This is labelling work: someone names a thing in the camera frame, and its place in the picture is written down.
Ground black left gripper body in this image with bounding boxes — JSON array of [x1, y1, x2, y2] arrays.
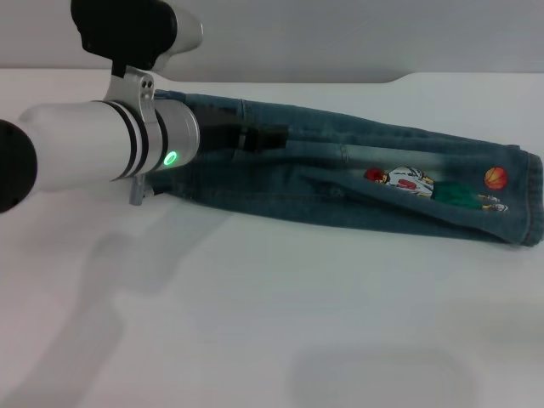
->
[[193, 105, 256, 155]]

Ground blue denim shorts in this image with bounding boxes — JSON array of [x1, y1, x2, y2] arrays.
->
[[149, 90, 544, 248]]

